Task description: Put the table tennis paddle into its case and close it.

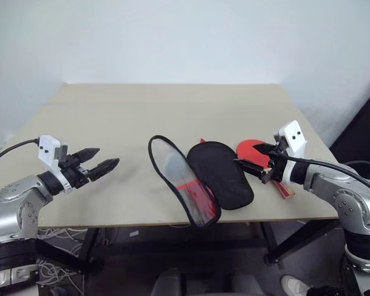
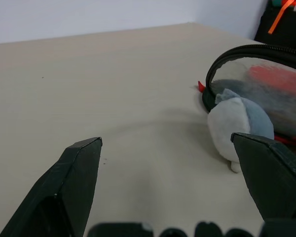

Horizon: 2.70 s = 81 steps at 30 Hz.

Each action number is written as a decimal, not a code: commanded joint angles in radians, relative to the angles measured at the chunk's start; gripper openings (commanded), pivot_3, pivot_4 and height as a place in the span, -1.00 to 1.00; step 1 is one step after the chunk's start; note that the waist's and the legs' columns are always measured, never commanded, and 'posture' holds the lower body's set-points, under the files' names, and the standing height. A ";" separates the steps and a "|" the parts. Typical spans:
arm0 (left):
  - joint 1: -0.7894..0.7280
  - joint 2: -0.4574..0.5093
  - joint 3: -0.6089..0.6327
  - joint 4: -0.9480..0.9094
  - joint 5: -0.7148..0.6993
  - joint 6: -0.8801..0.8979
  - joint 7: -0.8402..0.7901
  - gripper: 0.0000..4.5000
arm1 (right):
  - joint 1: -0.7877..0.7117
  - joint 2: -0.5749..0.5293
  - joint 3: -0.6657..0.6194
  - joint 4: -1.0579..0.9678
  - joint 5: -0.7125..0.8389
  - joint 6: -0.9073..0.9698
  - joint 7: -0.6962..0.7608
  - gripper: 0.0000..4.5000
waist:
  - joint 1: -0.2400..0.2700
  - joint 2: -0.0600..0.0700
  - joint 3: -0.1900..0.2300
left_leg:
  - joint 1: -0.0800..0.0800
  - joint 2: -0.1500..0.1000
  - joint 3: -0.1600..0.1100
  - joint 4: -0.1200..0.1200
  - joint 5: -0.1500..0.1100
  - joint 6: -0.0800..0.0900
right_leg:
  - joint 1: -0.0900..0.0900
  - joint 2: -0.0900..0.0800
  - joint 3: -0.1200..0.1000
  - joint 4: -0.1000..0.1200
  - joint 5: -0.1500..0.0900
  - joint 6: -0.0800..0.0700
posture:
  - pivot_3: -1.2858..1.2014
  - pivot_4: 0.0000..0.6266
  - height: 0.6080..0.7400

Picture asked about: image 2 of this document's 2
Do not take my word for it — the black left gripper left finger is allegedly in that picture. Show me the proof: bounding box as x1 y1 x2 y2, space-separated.
0 137 103 237

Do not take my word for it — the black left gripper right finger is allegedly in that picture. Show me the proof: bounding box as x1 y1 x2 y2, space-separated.
230 132 296 221

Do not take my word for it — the white blue plush zipper charm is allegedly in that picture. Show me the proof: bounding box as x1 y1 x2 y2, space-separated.
207 88 275 173

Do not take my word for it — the red black paddle case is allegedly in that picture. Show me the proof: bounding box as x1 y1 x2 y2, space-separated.
197 44 296 147

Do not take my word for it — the orange strap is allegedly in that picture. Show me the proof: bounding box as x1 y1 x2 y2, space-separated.
268 0 296 35

